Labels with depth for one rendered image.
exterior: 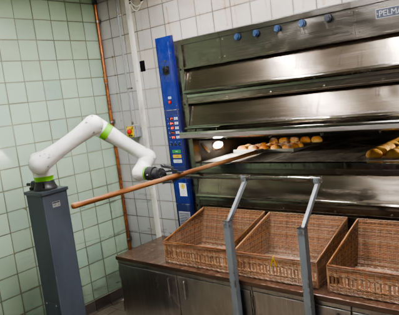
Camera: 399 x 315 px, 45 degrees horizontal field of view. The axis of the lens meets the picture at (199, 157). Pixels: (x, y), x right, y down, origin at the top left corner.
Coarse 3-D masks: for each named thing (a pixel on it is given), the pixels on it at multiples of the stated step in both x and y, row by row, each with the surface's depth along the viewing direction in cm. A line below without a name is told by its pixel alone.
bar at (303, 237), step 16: (192, 176) 316; (208, 176) 307; (224, 176) 298; (240, 176) 291; (256, 176) 283; (272, 176) 276; (288, 176) 269; (304, 176) 263; (320, 176) 258; (240, 192) 285; (224, 224) 276; (304, 224) 246; (304, 240) 243; (304, 256) 245; (304, 272) 247; (304, 288) 248; (240, 304) 282
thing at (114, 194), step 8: (248, 152) 358; (256, 152) 366; (224, 160) 334; (232, 160) 341; (200, 168) 313; (208, 168) 321; (168, 176) 290; (176, 176) 295; (136, 184) 271; (144, 184) 274; (152, 184) 279; (112, 192) 256; (120, 192) 260; (88, 200) 244; (96, 200) 247; (72, 208) 238
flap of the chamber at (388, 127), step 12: (228, 132) 319; (240, 132) 313; (252, 132) 307; (264, 132) 301; (276, 132) 295; (288, 132) 290; (300, 132) 285; (312, 132) 285; (324, 132) 286; (336, 132) 287
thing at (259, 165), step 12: (216, 168) 350; (228, 168) 343; (240, 168) 336; (252, 168) 329; (264, 168) 323; (276, 168) 317; (288, 168) 311; (300, 168) 306; (312, 168) 300; (324, 168) 295; (336, 168) 290; (348, 168) 285; (360, 168) 280; (372, 168) 276; (384, 168) 271; (396, 168) 267
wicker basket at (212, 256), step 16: (208, 208) 357; (224, 208) 347; (192, 224) 350; (208, 224) 355; (240, 224) 337; (256, 224) 318; (176, 240) 337; (192, 240) 349; (208, 240) 354; (224, 240) 345; (240, 240) 303; (176, 256) 334; (192, 256) 312; (208, 256) 303; (224, 256) 294
